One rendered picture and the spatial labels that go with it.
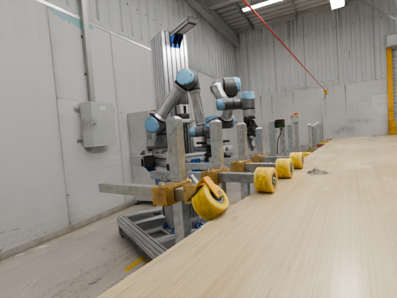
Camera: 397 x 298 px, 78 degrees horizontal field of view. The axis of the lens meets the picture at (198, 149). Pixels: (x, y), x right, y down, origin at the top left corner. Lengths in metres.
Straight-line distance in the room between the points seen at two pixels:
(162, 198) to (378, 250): 0.46
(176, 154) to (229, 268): 0.38
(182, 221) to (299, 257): 0.39
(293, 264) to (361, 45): 9.65
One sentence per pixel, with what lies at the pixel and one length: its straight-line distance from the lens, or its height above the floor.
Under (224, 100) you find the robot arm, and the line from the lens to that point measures 1.60.
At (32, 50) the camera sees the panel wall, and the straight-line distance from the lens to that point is 3.58.
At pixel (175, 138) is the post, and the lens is 0.69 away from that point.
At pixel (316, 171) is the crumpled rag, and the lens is 1.15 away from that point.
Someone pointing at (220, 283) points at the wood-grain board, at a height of 0.90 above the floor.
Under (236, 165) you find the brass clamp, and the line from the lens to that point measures 1.08.
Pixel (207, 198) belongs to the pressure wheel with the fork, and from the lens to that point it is 0.59.
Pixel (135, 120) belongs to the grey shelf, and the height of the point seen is 1.41.
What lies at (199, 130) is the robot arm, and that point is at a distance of 1.74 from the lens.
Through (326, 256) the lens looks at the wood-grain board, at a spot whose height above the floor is 0.90.
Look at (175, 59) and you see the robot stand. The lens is 2.35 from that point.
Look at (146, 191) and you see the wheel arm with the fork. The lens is 0.74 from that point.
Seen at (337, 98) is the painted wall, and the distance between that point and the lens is 9.59.
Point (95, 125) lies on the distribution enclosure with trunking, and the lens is 3.56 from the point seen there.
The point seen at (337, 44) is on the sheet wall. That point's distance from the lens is 9.92.
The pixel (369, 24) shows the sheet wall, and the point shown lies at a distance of 10.13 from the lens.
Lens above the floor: 1.10
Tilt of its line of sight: 3 degrees down
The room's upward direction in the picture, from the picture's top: 4 degrees counter-clockwise
